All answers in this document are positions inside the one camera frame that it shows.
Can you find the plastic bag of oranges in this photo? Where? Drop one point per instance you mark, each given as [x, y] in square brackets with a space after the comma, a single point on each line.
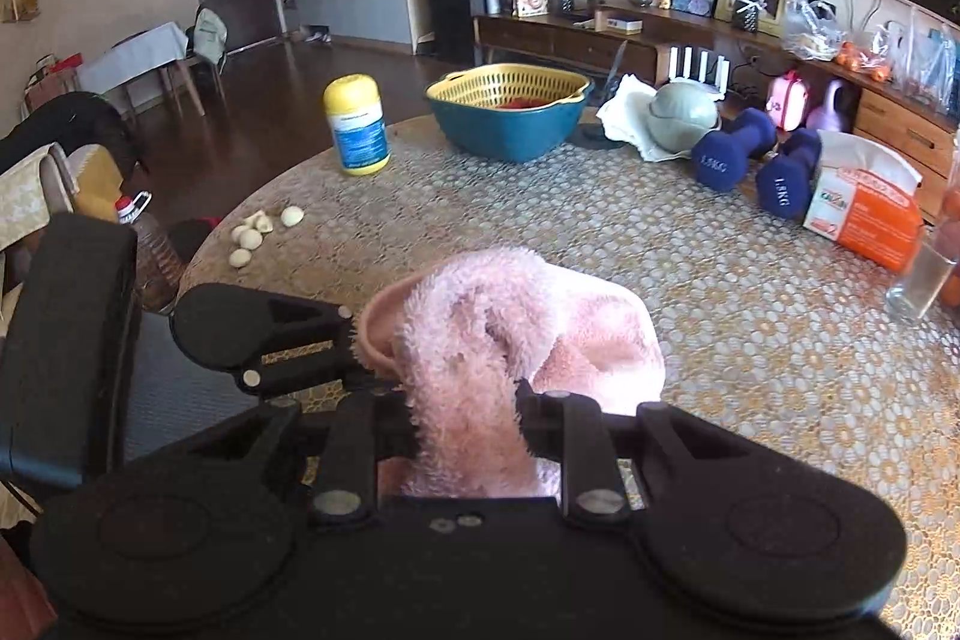
[862, 57]

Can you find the small white box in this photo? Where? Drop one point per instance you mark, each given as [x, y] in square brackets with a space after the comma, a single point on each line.
[622, 24]

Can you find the small pink bag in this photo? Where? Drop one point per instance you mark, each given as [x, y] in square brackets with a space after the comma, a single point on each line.
[787, 102]

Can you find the chair with lace cover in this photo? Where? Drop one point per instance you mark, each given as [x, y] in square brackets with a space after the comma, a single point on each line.
[30, 197]

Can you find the dining table with white cloth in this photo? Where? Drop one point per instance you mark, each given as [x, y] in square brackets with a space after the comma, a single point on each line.
[131, 57]

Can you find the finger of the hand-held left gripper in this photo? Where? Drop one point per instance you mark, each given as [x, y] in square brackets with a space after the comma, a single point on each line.
[315, 340]

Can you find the yellow supplement bottle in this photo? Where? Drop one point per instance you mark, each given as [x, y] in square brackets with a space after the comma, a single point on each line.
[358, 123]

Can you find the blue dumbbell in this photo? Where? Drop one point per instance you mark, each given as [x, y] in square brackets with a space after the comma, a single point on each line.
[731, 149]
[787, 175]

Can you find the yellow colander basket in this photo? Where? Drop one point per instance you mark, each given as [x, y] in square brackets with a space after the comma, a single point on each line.
[510, 85]

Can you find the white cloth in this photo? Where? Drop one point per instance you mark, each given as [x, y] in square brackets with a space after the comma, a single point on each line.
[626, 111]

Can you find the white router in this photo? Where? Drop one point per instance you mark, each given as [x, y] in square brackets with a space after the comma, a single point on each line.
[701, 74]

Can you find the dark cloth on chair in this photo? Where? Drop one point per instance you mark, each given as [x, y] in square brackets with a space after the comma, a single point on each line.
[75, 119]

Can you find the wooden television console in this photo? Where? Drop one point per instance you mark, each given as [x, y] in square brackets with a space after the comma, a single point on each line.
[585, 44]

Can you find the clear drinking glass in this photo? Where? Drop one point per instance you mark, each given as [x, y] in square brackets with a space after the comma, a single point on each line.
[919, 280]

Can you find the blue plastic basin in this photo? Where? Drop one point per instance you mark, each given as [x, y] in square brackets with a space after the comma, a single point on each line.
[510, 134]

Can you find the pink fluffy towel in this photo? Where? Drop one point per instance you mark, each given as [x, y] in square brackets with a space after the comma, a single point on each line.
[480, 340]

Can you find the plastic oil bottle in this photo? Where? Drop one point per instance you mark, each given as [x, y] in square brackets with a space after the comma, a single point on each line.
[154, 257]

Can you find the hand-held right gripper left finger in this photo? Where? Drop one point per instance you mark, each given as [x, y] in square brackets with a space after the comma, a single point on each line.
[352, 445]

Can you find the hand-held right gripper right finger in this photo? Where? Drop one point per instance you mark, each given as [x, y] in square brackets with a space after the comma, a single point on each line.
[585, 452]

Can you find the orange and white tissue pack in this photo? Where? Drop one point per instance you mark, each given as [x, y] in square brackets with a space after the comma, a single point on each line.
[862, 205]

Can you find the tall clear plastic bag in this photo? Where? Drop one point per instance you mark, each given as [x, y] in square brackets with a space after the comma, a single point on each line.
[930, 63]

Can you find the pair of shoes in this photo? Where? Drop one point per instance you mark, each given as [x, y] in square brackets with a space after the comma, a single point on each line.
[316, 37]

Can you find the chair with green jacket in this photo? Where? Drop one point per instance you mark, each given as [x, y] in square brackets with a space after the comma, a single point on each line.
[208, 36]

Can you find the yellow photo frame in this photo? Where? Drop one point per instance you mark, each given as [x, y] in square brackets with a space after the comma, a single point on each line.
[776, 6]

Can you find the purple kettlebell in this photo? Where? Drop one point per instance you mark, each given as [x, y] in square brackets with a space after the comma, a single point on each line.
[829, 111]

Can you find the yellow cushion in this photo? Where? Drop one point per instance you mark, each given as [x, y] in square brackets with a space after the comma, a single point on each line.
[97, 183]

